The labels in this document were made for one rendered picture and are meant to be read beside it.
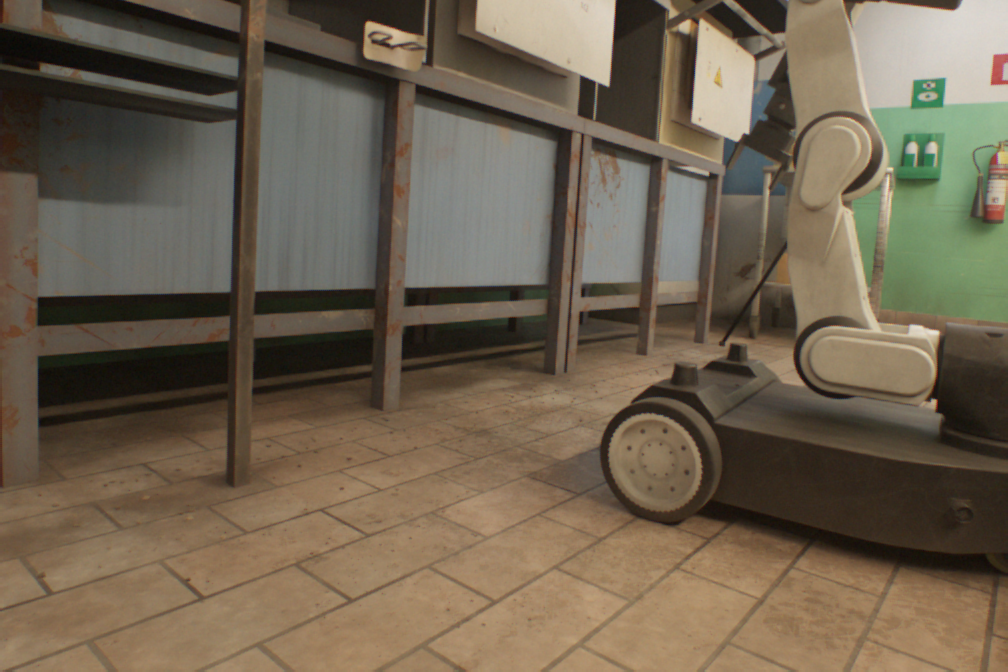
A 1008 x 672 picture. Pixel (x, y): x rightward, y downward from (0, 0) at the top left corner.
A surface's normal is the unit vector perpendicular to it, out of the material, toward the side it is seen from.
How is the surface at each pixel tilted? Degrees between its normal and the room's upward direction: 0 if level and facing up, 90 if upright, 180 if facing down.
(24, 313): 90
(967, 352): 60
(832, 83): 90
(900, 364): 90
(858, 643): 0
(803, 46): 113
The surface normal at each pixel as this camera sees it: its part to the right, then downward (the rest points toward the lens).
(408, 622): 0.07, -0.99
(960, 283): -0.62, 0.03
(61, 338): 0.78, 0.11
